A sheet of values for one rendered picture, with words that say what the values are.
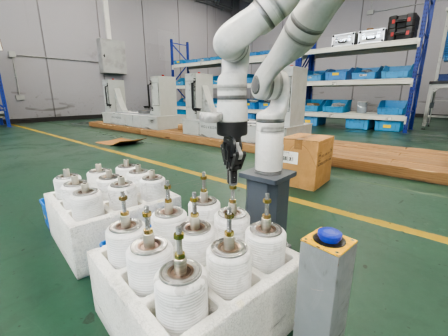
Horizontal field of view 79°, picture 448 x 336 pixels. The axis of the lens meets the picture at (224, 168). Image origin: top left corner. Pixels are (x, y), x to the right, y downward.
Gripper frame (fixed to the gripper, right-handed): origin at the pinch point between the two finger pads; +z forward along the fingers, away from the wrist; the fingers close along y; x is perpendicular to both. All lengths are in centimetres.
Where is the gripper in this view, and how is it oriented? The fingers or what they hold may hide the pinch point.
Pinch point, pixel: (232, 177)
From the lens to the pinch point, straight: 69.4
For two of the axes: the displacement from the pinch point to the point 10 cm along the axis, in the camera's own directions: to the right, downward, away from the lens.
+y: -3.0, -2.4, 9.2
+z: 0.1, 9.7, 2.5
